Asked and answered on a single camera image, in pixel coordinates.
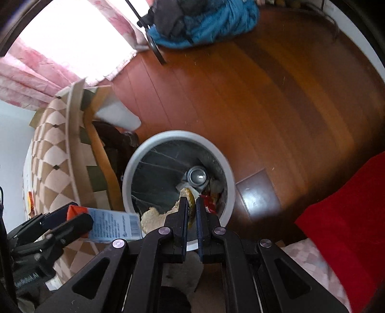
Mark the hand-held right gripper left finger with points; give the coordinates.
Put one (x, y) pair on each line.
(185, 222)

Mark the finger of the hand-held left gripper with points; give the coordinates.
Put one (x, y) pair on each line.
(70, 228)
(55, 218)

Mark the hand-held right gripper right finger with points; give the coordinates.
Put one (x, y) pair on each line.
(199, 228)

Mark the yellow fruit peel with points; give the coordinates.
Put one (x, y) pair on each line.
(191, 201)

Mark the small red snack packet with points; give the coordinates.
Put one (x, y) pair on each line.
(208, 204)

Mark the light blue slim box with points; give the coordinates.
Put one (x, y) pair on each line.
(114, 224)

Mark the white rimmed trash bin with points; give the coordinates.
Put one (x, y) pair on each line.
(180, 134)

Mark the orange snack packet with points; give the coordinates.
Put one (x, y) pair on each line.
(30, 201)

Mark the crumpled beige paper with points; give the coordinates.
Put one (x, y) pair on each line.
(153, 216)

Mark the brown checkered tablecloth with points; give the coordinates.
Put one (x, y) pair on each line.
(54, 150)

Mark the pink checked cloth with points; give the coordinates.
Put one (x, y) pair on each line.
(309, 258)

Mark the pink floral curtain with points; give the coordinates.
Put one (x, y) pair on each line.
(30, 75)

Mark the red cloth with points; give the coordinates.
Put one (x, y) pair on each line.
(346, 216)

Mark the black clothes rack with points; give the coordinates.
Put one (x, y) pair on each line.
(152, 42)

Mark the blue and grey clothes pile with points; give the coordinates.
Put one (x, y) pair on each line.
(222, 25)

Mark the black clothes pile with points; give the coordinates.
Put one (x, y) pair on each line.
(171, 18)

